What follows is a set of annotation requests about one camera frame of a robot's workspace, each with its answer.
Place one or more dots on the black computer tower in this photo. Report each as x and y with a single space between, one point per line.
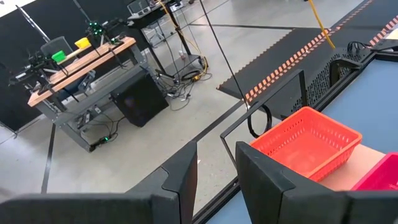
140 99

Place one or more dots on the black background robot arm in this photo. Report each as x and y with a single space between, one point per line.
96 31
34 63

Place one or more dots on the black power strip green light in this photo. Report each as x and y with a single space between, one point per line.
99 141

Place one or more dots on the black floor mat orange stripes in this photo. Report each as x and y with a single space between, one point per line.
311 59
280 53

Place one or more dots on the black metal table frame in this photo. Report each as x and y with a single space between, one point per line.
217 201

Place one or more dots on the orange plastic slotted basket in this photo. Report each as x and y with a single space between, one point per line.
308 146

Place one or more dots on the black rolling stand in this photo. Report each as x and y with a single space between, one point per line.
149 20

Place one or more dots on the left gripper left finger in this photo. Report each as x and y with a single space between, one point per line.
168 193

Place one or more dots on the green block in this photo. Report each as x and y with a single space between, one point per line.
59 56

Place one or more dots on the yellow block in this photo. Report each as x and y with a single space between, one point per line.
82 43

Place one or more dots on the wooden workbench with grey frame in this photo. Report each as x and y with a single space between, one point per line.
93 59

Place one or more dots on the red plastic slotted basket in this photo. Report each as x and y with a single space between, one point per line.
382 174

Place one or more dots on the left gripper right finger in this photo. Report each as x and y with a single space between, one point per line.
267 193

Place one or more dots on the black backdrop curtain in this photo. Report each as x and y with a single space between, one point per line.
62 18

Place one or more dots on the grey metal pole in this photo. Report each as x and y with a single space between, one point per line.
32 23

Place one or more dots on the grey chair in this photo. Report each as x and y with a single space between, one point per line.
56 45

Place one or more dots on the black perforated metal case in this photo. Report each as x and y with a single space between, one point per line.
317 84

